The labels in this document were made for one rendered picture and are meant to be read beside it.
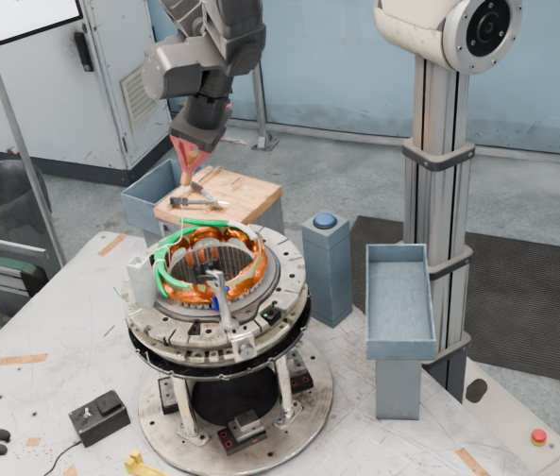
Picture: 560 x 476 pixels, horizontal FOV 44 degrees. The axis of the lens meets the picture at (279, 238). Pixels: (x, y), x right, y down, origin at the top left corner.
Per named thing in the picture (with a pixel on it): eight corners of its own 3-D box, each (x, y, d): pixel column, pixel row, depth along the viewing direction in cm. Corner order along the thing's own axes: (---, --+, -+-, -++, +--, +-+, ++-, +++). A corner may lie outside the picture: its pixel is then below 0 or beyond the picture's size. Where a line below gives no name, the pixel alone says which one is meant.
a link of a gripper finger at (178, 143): (161, 171, 105) (172, 122, 99) (178, 147, 110) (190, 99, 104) (201, 189, 105) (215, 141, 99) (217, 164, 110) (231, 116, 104)
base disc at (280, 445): (97, 433, 132) (96, 431, 132) (206, 306, 159) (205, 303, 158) (276, 510, 116) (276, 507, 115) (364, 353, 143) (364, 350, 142)
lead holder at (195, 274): (189, 283, 103) (185, 266, 101) (203, 267, 106) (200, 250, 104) (210, 290, 101) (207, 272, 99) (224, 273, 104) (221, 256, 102)
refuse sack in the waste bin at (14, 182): (-51, 278, 274) (-87, 205, 254) (13, 223, 302) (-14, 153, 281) (25, 296, 260) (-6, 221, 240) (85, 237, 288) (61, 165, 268)
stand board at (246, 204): (155, 217, 146) (152, 208, 144) (210, 174, 158) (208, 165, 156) (230, 243, 136) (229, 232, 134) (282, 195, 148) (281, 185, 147)
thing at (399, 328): (429, 454, 123) (435, 341, 106) (368, 452, 125) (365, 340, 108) (420, 352, 143) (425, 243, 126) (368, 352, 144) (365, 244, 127)
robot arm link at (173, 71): (267, 49, 88) (236, -1, 90) (191, 58, 81) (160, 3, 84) (232, 108, 97) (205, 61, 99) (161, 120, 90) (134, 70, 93)
